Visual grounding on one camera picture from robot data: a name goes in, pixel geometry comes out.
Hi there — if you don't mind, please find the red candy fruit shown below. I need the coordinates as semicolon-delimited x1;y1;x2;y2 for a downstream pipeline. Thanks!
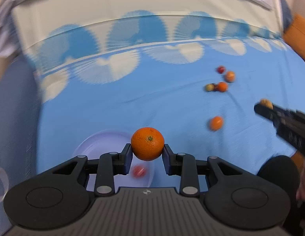
132;165;147;178

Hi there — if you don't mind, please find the yellow-green longan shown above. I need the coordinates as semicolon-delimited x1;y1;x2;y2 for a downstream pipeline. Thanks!
259;99;274;109
205;84;215;92

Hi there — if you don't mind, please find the orange mandarin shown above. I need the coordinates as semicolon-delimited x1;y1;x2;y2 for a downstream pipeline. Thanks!
217;82;228;92
131;127;165;161
209;116;224;131

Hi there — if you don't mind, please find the orange fruit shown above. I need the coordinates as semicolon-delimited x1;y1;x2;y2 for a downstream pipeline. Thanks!
224;71;236;83

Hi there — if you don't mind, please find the person's hand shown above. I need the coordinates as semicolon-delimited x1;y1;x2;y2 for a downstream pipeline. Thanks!
292;151;305;201

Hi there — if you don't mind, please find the lavender plastic plate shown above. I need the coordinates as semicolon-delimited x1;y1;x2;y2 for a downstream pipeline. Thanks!
73;130;155;191

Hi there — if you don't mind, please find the orange cushion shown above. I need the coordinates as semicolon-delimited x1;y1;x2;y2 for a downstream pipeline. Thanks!
283;13;305;61

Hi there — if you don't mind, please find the red cherry tomato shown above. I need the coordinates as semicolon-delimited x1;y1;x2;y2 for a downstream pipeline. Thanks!
217;65;226;74

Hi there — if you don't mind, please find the blue patterned sofa cover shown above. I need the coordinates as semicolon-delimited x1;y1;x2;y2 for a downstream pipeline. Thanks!
21;10;305;173

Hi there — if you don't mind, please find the blue sofa armrest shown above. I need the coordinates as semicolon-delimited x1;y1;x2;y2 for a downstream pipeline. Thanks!
0;55;41;235

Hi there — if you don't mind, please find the grey-white sheet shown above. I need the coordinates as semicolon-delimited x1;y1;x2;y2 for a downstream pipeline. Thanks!
0;0;284;56

